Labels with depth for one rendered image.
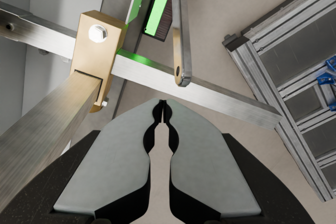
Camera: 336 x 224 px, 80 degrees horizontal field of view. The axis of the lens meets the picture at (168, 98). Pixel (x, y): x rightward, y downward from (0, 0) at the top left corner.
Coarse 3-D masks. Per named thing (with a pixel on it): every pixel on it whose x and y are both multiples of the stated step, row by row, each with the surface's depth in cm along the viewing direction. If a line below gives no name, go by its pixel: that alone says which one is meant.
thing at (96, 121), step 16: (112, 0) 35; (128, 0) 35; (144, 0) 35; (112, 16) 36; (144, 16) 36; (128, 32) 37; (128, 48) 39; (112, 80) 42; (112, 96) 44; (96, 112) 45; (112, 112) 45; (80, 128) 48; (96, 128) 48
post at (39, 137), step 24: (48, 96) 20; (72, 96) 22; (96, 96) 28; (24, 120) 16; (48, 120) 17; (72, 120) 19; (0, 144) 14; (24, 144) 15; (48, 144) 15; (0, 168) 13; (24, 168) 13; (0, 192) 12
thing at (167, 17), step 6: (168, 0) 35; (168, 6) 35; (168, 12) 36; (162, 18) 36; (168, 18) 36; (162, 24) 37; (168, 24) 37; (162, 30) 37; (156, 36) 38; (162, 36) 38
